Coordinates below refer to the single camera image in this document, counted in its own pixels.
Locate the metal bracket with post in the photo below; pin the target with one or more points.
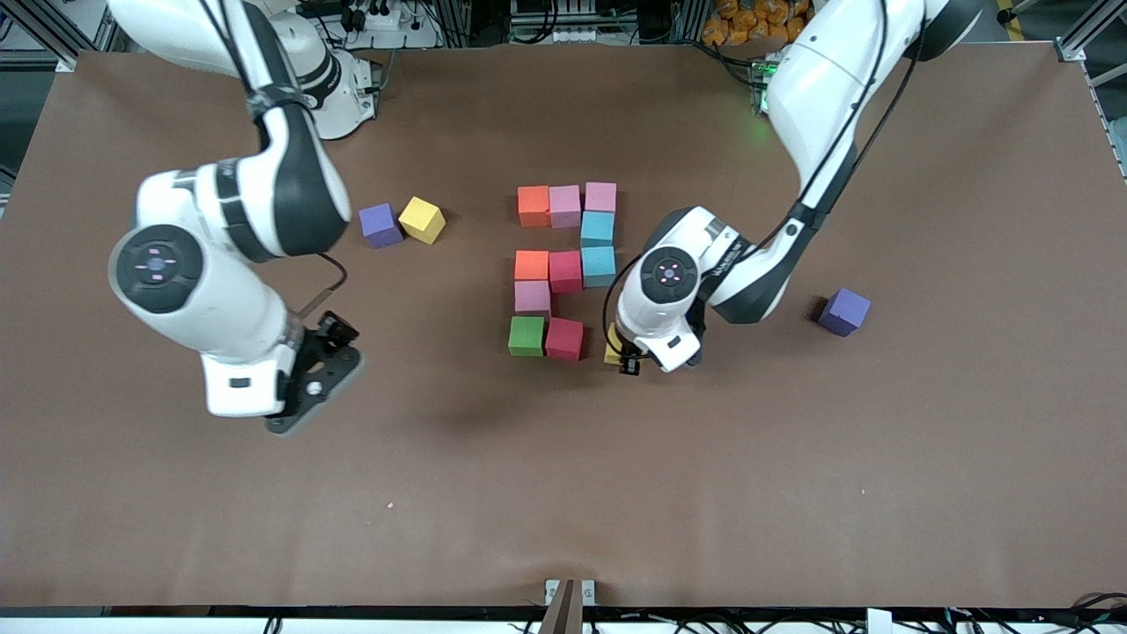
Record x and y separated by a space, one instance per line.
555 592

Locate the yellow foam cube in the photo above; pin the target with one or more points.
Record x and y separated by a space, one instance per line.
613 345
422 219

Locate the pink foam cube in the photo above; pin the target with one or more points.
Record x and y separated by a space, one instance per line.
533 298
565 206
600 197

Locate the grey electronics rack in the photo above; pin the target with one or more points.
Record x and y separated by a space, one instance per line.
563 31

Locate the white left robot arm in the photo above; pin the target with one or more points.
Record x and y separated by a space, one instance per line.
766 255

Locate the red foam cube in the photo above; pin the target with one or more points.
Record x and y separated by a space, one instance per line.
564 339
565 271

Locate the purple foam cube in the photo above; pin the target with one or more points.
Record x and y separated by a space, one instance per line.
380 225
844 311

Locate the orange foam cube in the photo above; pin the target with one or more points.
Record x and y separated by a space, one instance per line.
534 206
532 265

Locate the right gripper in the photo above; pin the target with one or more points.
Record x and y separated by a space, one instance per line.
333 332

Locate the brown table cover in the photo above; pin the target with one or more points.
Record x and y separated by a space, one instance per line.
563 493

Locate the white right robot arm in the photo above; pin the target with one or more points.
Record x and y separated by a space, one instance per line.
255 194

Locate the green foam cube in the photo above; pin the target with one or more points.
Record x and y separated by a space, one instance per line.
526 336

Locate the white power strip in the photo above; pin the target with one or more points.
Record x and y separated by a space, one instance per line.
387 19

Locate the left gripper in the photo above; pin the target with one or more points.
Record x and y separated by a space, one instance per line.
629 363

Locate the aluminium frame strut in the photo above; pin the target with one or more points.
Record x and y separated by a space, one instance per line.
1079 40
53 40

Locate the pile of orange objects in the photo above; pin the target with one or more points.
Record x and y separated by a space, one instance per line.
740 22

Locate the light blue foam cube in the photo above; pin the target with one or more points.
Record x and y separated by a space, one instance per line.
599 266
597 229

